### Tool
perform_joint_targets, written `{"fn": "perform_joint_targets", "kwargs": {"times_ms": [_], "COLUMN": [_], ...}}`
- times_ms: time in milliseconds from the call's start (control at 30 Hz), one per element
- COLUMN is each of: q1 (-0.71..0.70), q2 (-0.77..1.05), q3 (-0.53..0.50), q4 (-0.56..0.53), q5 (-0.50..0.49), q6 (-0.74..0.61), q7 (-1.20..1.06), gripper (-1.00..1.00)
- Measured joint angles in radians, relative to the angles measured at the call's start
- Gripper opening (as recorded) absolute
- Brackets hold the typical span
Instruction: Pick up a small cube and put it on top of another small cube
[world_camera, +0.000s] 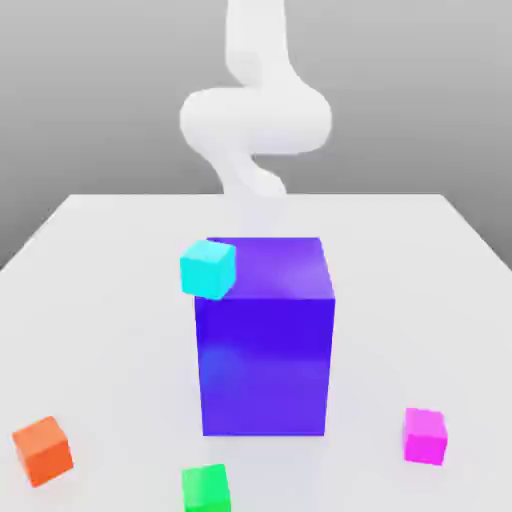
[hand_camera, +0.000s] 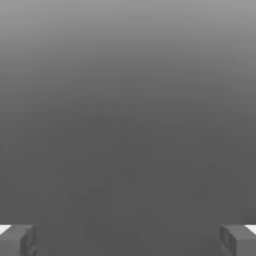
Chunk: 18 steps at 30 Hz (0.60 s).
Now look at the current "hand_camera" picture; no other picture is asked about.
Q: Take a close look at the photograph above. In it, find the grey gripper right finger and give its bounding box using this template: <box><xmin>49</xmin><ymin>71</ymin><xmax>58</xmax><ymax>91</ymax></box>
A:
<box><xmin>218</xmin><ymin>223</ymin><xmax>256</xmax><ymax>256</ymax></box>

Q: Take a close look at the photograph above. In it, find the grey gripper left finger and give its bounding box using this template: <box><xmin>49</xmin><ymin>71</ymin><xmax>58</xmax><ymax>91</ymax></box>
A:
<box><xmin>0</xmin><ymin>223</ymin><xmax>38</xmax><ymax>256</ymax></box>

